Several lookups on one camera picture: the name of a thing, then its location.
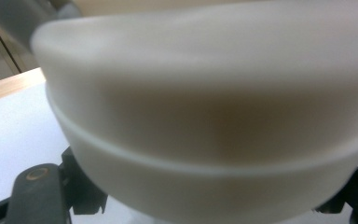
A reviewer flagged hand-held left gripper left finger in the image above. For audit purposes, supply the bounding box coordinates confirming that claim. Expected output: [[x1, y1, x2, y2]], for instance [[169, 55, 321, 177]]
[[60, 146, 109, 216]]

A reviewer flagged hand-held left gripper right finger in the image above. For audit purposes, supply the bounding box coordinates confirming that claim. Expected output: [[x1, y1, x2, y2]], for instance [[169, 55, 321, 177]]
[[314, 162, 358, 224]]

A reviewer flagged clear cup with cream lid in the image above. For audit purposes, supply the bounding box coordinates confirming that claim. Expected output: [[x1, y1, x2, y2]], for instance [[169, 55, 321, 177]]
[[30, 0, 358, 224]]

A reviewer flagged brown wall strip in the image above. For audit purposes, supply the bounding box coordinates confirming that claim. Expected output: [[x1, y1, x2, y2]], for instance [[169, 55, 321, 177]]
[[0, 12, 22, 75]]

